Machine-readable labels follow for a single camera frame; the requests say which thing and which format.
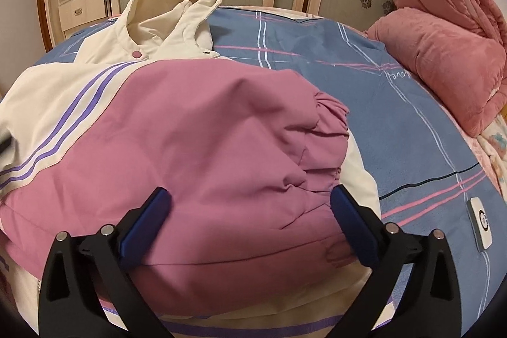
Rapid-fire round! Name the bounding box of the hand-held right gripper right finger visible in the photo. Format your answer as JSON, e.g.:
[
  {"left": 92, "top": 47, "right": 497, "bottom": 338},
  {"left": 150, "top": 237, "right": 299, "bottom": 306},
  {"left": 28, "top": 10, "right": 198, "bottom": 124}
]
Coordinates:
[{"left": 330, "top": 184, "right": 462, "bottom": 338}]

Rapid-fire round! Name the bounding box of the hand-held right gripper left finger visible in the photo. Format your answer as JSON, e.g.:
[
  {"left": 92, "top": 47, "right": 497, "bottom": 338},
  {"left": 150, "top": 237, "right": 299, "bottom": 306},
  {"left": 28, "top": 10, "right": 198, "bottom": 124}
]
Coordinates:
[{"left": 38, "top": 187, "right": 175, "bottom": 338}]

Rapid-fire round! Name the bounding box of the cream and pink hooded jacket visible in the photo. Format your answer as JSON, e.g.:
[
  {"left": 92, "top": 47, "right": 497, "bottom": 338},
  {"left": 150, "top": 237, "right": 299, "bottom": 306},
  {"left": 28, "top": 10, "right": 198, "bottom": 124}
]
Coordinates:
[{"left": 0, "top": 0, "right": 383, "bottom": 338}]

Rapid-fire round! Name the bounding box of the blue plaid blanket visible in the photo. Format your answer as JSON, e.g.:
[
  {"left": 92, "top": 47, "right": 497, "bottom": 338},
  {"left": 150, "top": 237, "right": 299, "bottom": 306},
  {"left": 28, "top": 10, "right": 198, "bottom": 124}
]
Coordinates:
[{"left": 28, "top": 5, "right": 507, "bottom": 338}]

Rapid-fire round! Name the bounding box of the white flat controller device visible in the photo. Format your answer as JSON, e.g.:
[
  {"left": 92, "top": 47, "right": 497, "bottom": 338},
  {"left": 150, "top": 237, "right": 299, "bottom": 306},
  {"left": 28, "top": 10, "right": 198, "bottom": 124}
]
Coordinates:
[{"left": 466, "top": 197, "right": 493, "bottom": 252}]

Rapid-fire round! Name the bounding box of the floral pillow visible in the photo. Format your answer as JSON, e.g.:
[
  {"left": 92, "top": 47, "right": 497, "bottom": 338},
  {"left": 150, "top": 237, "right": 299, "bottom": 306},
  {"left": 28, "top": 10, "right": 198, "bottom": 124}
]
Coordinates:
[{"left": 477, "top": 100, "right": 507, "bottom": 200}]

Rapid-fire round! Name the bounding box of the rolled pink quilt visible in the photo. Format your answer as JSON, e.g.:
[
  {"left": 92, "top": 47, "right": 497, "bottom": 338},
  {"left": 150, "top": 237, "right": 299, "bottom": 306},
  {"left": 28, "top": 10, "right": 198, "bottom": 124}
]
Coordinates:
[{"left": 362, "top": 0, "right": 507, "bottom": 137}]

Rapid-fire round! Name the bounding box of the light wooden wardrobe drawer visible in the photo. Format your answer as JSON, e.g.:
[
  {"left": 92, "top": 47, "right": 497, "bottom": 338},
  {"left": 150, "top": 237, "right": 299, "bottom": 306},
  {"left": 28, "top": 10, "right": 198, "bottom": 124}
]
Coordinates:
[{"left": 59, "top": 0, "right": 106, "bottom": 32}]

